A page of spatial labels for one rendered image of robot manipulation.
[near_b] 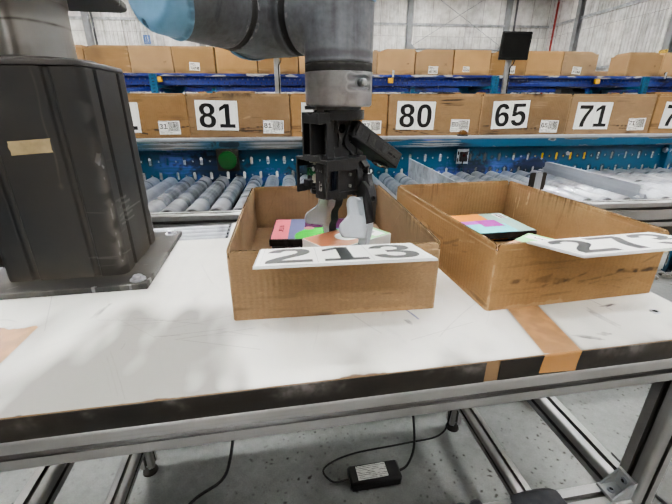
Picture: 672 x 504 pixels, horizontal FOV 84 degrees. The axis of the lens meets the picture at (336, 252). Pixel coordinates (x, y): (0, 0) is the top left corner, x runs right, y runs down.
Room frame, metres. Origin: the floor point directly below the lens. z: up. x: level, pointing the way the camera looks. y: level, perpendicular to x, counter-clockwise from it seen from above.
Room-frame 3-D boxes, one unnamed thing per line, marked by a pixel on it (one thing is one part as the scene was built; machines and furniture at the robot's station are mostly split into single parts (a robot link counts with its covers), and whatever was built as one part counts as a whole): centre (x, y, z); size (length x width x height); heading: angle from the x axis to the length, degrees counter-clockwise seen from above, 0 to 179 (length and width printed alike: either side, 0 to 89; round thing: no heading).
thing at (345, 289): (0.64, 0.02, 0.80); 0.38 x 0.28 x 0.10; 7
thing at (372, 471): (0.76, -0.11, 0.02); 0.15 x 0.06 x 0.03; 100
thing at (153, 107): (1.66, 0.78, 0.96); 0.39 x 0.29 x 0.17; 96
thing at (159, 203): (1.22, 0.55, 0.72); 0.52 x 0.05 x 0.05; 6
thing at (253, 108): (1.70, 0.39, 0.96); 0.39 x 0.29 x 0.17; 96
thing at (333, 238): (0.57, -0.02, 0.80); 0.13 x 0.07 x 0.04; 131
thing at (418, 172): (1.31, -0.32, 0.76); 0.46 x 0.01 x 0.09; 6
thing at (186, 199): (1.23, 0.49, 0.72); 0.52 x 0.05 x 0.05; 6
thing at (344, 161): (0.55, 0.00, 0.95); 0.09 x 0.08 x 0.12; 131
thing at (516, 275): (0.67, -0.31, 0.80); 0.38 x 0.28 x 0.10; 11
